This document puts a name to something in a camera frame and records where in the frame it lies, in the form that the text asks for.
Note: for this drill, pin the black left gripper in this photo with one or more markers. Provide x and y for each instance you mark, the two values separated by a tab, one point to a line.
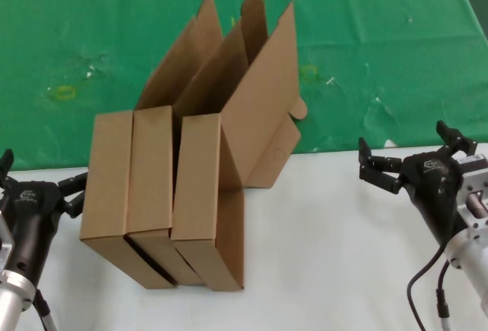
34	213

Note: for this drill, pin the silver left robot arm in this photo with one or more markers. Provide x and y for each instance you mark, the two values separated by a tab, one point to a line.
11	300

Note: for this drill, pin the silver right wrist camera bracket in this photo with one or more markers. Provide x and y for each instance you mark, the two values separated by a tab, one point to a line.
474	178

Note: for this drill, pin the green table cloth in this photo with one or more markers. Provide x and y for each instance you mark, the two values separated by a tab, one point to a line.
76	22

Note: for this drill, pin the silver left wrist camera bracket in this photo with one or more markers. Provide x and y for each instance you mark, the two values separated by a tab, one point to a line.
4	247

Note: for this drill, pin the small white paper scrap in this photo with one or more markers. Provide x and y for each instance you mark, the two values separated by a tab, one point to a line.
330	80

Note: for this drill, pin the brown cardboard box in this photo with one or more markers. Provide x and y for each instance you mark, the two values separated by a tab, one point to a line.
110	174
196	174
150	167

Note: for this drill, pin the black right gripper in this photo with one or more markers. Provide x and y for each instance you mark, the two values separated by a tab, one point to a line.
434	182

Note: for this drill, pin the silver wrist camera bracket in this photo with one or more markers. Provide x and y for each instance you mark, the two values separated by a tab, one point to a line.
474	178
4	247

